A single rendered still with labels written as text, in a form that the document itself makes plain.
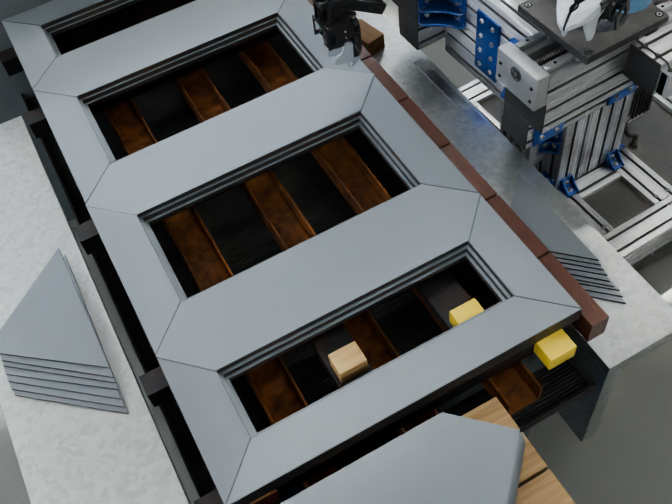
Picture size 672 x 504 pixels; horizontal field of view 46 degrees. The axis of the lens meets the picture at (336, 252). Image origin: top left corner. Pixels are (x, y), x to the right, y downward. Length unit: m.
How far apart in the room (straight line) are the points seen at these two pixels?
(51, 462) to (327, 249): 0.68
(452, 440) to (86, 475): 0.69
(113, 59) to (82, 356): 0.84
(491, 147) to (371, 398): 0.82
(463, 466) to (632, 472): 1.03
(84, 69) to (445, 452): 1.35
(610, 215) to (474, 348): 1.13
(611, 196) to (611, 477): 0.84
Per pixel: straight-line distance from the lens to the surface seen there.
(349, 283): 1.58
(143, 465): 1.60
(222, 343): 1.55
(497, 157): 2.01
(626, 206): 2.58
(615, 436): 2.41
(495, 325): 1.53
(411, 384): 1.46
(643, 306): 1.80
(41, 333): 1.77
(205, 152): 1.87
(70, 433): 1.68
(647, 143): 2.77
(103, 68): 2.18
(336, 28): 1.78
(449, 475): 1.40
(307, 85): 1.97
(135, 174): 1.88
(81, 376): 1.70
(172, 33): 2.22
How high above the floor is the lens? 2.16
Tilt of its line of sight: 54 degrees down
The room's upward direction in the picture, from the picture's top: 10 degrees counter-clockwise
